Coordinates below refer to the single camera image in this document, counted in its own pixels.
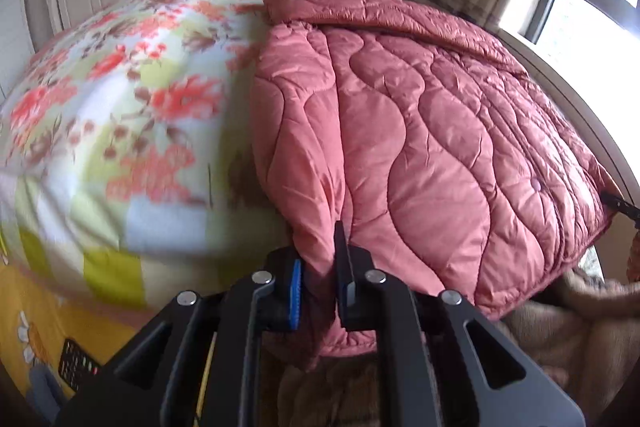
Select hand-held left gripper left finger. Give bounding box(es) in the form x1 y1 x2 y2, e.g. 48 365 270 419
54 247 304 427

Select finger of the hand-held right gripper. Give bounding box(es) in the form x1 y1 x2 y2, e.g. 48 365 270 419
600 191 640 223

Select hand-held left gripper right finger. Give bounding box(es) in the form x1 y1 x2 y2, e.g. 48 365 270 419
334 221 586 427

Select pink quilted comforter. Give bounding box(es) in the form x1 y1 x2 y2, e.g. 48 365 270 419
250 0 623 370

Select cream window sill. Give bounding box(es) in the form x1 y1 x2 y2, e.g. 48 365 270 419
495 27 640 208

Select brown fleece blanket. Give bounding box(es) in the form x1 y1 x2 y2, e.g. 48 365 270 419
260 257 640 427

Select black remote control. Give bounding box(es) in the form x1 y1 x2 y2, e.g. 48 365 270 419
58 339 103 395

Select floral patchwork blanket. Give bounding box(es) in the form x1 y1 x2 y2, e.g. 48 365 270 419
0 0 296 313

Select yellow bed sheet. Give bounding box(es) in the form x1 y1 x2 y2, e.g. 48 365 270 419
0 232 166 413

